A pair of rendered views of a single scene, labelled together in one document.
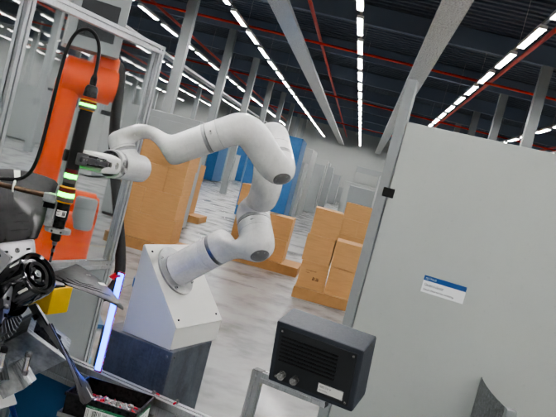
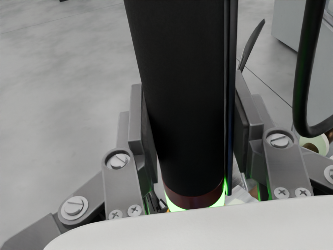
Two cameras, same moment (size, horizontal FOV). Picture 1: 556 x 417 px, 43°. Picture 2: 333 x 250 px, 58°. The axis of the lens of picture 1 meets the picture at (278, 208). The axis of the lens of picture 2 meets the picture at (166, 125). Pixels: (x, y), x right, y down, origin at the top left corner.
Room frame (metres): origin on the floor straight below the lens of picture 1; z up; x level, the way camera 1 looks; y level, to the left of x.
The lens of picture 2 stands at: (1.97, 0.52, 1.62)
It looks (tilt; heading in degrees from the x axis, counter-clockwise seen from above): 42 degrees down; 161
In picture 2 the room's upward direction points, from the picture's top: 10 degrees counter-clockwise
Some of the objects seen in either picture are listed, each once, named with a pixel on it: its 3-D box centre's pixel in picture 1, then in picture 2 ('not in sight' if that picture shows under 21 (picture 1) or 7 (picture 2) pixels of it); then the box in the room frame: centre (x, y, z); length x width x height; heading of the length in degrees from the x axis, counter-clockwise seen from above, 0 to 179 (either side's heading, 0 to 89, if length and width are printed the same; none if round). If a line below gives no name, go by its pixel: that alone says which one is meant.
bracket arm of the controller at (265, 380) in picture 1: (289, 386); not in sight; (1.97, -0.16, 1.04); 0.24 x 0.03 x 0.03; 67
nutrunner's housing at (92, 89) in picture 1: (74, 158); not in sight; (1.88, 0.56, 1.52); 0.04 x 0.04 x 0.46
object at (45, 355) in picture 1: (33, 344); not in sight; (1.94, 0.57, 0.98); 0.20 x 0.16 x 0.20; 67
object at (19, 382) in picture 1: (13, 377); not in sight; (1.85, 0.58, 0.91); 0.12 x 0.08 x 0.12; 67
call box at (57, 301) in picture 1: (41, 295); not in sight; (2.33, 0.70, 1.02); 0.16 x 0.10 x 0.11; 67
